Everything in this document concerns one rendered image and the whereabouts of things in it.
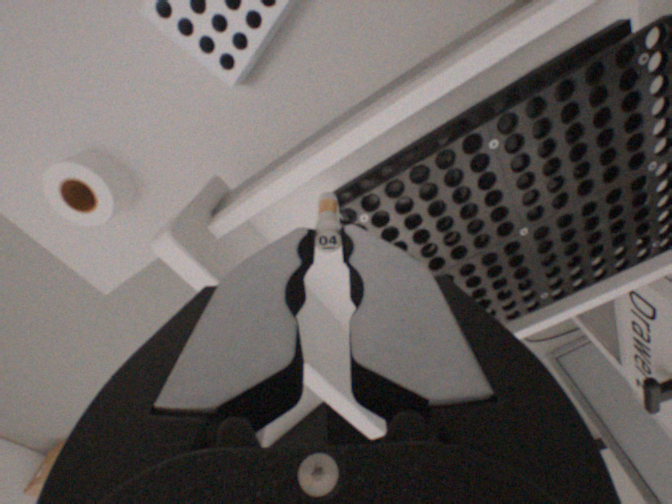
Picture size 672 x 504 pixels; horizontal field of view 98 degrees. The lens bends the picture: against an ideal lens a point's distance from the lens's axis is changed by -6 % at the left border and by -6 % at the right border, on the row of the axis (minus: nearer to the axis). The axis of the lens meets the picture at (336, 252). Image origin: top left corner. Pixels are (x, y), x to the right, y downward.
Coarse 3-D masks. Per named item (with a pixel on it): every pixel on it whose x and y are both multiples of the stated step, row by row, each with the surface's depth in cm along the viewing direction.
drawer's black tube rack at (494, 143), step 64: (576, 64) 19; (640, 64) 17; (448, 128) 21; (512, 128) 19; (576, 128) 22; (640, 128) 19; (384, 192) 20; (448, 192) 20; (512, 192) 21; (576, 192) 21; (640, 192) 21; (448, 256) 23; (512, 256) 23; (576, 256) 28; (640, 256) 25; (512, 320) 27
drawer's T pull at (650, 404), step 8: (648, 384) 33; (656, 384) 32; (664, 384) 33; (648, 392) 33; (656, 392) 33; (664, 392) 33; (648, 400) 34; (656, 400) 34; (664, 400) 34; (648, 408) 35; (656, 408) 35
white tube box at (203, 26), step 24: (168, 0) 22; (192, 0) 23; (216, 0) 22; (240, 0) 25; (264, 0) 24; (288, 0) 23; (168, 24) 23; (192, 24) 26; (216, 24) 24; (240, 24) 23; (264, 24) 23; (192, 48) 24; (216, 48) 24; (240, 48) 26; (264, 48) 27; (216, 72) 25; (240, 72) 25
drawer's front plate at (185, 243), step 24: (216, 192) 26; (192, 216) 21; (168, 240) 19; (192, 240) 20; (216, 240) 22; (240, 240) 25; (264, 240) 29; (168, 264) 19; (192, 264) 20; (216, 264) 21; (312, 312) 31; (312, 336) 28; (336, 336) 33; (312, 360) 26; (336, 360) 30; (312, 384) 26; (336, 384) 28; (336, 408) 29; (360, 408) 29; (384, 432) 32
